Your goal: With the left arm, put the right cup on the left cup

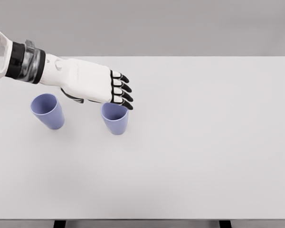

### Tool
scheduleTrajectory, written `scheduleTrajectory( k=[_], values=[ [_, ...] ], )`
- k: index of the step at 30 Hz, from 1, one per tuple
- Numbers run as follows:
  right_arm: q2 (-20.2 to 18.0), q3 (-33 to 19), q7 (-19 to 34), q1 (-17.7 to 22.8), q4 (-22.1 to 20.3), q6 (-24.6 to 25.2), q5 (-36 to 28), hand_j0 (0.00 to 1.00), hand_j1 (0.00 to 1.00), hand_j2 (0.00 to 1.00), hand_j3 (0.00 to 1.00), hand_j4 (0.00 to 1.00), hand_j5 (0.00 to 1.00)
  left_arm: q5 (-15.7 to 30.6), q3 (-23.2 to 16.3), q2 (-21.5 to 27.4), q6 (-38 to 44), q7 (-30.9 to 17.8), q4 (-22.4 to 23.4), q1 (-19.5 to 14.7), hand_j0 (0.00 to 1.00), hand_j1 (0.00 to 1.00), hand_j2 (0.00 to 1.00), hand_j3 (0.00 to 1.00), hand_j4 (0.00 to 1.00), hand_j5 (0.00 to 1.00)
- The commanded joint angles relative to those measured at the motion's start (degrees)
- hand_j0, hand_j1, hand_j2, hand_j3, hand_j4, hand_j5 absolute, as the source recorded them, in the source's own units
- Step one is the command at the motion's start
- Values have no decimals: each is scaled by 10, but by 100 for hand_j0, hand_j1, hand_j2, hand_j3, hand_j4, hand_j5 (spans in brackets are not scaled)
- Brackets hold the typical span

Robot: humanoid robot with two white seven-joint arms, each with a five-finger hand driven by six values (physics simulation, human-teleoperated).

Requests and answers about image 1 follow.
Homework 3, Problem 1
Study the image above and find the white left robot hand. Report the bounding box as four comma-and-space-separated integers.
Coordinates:
60, 58, 134, 111

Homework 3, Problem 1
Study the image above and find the lavender plastic cup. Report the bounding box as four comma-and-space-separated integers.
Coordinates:
30, 93, 65, 130
100, 102, 129, 135

